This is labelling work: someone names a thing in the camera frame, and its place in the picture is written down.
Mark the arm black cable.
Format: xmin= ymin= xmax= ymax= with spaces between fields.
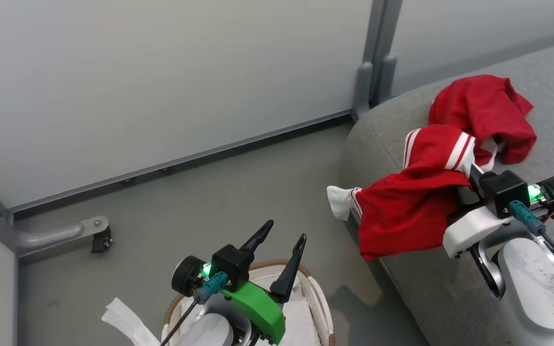
xmin=160 ymin=271 xmax=230 ymax=346
xmin=507 ymin=199 xmax=554 ymax=283

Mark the grey partition base rail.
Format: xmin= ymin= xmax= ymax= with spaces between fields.
xmin=8 ymin=109 xmax=355 ymax=215

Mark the black caster wheel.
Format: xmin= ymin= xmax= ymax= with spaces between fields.
xmin=90 ymin=227 xmax=113 ymax=255

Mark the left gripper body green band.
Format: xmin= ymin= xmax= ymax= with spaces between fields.
xmin=219 ymin=280 xmax=287 ymax=346

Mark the red garment with white stripes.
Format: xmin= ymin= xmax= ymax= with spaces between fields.
xmin=327 ymin=74 xmax=538 ymax=261

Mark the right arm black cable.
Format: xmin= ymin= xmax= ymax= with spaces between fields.
xmin=507 ymin=199 xmax=554 ymax=283

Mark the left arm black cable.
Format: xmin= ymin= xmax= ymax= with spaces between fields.
xmin=160 ymin=271 xmax=230 ymax=346

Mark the white basket liner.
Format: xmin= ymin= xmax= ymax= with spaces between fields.
xmin=162 ymin=266 xmax=329 ymax=346

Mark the wicker laundry basket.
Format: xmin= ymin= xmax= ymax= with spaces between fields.
xmin=163 ymin=259 xmax=336 ymax=346

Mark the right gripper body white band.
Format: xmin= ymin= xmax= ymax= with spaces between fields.
xmin=442 ymin=205 xmax=504 ymax=259

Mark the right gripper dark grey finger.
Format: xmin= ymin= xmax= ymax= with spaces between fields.
xmin=468 ymin=162 xmax=486 ymax=192

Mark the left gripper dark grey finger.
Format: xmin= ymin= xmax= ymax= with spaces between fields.
xmin=269 ymin=234 xmax=307 ymax=304
xmin=240 ymin=220 xmax=275 ymax=256

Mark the grey metal partition foot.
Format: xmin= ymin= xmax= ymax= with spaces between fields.
xmin=0 ymin=195 xmax=113 ymax=256

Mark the white fabric strap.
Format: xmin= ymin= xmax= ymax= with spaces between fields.
xmin=101 ymin=297 xmax=163 ymax=346

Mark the grey partition post with braces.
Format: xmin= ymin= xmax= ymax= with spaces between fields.
xmin=352 ymin=0 xmax=403 ymax=122

